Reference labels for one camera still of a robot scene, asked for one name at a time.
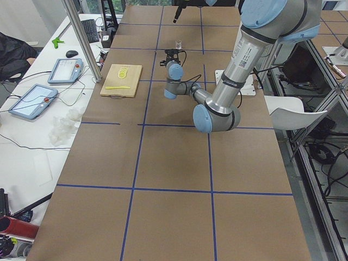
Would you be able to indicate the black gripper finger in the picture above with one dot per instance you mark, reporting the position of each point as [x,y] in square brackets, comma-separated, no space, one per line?
[177,14]

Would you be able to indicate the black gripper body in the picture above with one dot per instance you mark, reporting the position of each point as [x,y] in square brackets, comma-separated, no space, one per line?
[171,56]

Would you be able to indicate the small clear glass cup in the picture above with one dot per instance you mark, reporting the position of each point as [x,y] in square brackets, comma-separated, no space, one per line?
[178,44]

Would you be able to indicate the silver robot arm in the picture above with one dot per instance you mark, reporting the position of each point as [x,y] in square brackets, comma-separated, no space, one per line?
[263,23]
[182,4]

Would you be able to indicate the wooden cutting board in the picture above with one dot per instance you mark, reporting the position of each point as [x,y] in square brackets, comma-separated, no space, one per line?
[132,80]

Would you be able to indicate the yellow lemon slices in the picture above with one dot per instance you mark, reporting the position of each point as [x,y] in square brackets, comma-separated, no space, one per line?
[122,73]

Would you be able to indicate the yellow plastic knife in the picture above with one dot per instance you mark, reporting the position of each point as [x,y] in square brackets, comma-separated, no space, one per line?
[117,87]

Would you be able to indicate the black keyboard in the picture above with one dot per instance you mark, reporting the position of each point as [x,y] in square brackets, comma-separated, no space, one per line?
[90,30]

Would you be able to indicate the black computer mouse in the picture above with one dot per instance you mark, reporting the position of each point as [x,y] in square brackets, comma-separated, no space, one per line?
[71,53]

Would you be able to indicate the upper blue teach pendant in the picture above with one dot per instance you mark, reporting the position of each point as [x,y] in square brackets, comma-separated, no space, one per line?
[66,71]

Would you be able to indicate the blue teach pendant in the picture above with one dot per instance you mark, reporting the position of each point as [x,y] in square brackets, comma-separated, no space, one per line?
[34,102]
[66,71]

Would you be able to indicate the green plastic clamp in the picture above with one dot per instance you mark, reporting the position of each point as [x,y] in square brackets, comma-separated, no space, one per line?
[56,42]

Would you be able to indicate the white plastic chair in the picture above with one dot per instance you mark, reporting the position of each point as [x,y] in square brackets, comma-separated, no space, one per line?
[287,113]

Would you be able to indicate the crumpled white plastic wrap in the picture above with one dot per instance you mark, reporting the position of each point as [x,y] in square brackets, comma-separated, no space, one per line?
[65,127]

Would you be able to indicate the lower blue teach pendant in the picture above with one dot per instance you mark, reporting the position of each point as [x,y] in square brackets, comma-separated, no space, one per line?
[34,102]

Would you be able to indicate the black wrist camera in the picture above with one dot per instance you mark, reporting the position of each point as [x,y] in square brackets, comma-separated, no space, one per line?
[172,52]

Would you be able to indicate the aluminium frame post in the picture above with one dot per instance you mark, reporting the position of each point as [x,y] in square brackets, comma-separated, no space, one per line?
[73,15]

